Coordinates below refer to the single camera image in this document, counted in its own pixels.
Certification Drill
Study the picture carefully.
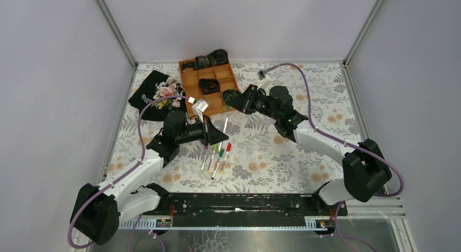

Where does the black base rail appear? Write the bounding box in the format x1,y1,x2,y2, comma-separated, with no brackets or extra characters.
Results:
145,184,348,234

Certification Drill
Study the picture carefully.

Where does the rolled dark tie right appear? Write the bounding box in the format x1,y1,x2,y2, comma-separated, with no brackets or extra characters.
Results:
222,89,241,104

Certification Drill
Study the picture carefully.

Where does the dark tie back left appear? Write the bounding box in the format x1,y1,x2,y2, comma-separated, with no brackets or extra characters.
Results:
180,55,212,72

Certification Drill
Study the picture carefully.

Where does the floral patterned table cover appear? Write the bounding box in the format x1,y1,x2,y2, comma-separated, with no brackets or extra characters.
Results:
104,61,377,194

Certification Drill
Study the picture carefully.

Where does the rolled dark tie centre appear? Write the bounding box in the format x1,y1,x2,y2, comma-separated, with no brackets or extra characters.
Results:
198,79,220,95

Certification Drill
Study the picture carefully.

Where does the aluminium frame rail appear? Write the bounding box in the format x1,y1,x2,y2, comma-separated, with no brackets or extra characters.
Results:
94,0,138,68

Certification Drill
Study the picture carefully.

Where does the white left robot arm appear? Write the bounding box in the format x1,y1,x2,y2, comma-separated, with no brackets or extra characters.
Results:
68,111,229,245

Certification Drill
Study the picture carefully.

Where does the rolled dark tie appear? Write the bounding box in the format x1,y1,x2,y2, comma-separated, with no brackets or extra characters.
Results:
211,49,229,66
198,79,220,95
222,89,241,104

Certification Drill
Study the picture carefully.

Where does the rolled dark tie back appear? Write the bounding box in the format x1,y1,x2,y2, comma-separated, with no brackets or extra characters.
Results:
211,49,229,66

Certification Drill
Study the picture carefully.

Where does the black floral cloth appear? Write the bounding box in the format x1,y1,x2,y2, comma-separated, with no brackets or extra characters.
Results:
128,71,187,122

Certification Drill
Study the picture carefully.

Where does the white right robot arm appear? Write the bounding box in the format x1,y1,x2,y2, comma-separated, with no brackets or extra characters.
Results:
225,85,392,205

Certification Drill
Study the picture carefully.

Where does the wooden compartment tray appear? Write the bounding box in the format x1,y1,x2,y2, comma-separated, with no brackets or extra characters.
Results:
179,59,239,116

